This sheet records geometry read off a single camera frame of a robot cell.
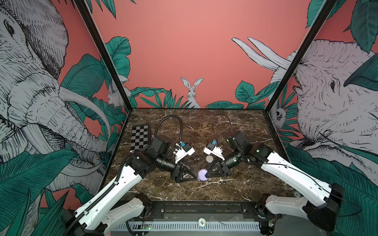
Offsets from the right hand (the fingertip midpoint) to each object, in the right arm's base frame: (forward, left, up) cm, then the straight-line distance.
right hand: (208, 173), depth 60 cm
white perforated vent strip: (-16, +5, -26) cm, 32 cm away
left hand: (0, +6, 0) cm, 6 cm away
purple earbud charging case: (-1, +3, +1) cm, 3 cm away
